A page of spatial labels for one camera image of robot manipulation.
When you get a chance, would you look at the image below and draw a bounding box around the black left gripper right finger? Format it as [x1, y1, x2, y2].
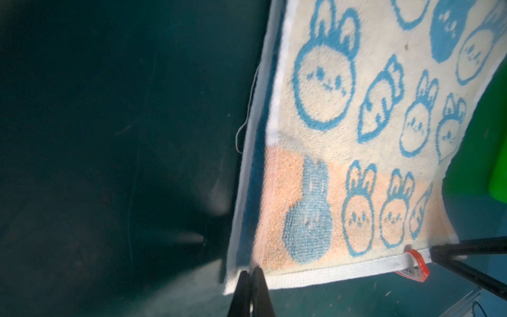
[252, 267, 275, 317]

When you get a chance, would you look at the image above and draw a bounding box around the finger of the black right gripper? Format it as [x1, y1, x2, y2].
[430, 236, 506, 301]

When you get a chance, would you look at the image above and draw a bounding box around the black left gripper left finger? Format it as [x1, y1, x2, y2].
[227, 271, 252, 317]

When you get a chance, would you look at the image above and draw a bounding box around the green plastic basket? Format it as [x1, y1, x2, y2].
[488, 136, 507, 203]

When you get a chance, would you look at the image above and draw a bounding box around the teal pattern towel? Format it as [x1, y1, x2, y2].
[224, 1, 506, 295]

